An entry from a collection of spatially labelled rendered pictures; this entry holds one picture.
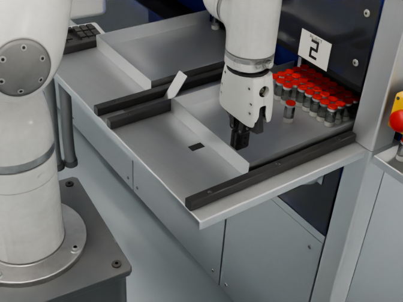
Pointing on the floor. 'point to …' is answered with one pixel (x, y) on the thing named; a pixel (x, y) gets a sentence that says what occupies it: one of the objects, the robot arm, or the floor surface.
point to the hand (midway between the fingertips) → (240, 138)
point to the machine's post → (395, 53)
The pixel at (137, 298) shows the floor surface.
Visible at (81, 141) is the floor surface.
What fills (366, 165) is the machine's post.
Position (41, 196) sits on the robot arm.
